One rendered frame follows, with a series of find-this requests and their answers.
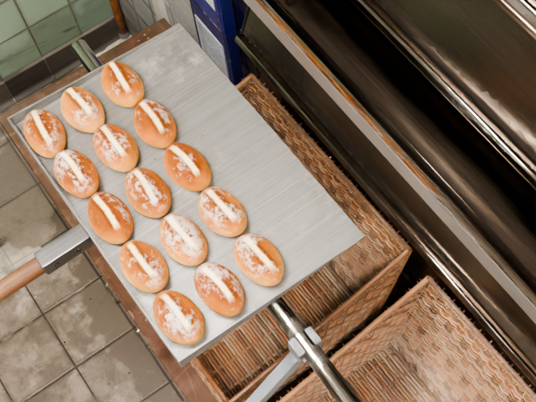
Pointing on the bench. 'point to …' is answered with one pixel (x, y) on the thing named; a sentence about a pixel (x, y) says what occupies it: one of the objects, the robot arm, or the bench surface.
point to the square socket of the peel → (63, 249)
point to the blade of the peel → (297, 210)
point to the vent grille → (212, 47)
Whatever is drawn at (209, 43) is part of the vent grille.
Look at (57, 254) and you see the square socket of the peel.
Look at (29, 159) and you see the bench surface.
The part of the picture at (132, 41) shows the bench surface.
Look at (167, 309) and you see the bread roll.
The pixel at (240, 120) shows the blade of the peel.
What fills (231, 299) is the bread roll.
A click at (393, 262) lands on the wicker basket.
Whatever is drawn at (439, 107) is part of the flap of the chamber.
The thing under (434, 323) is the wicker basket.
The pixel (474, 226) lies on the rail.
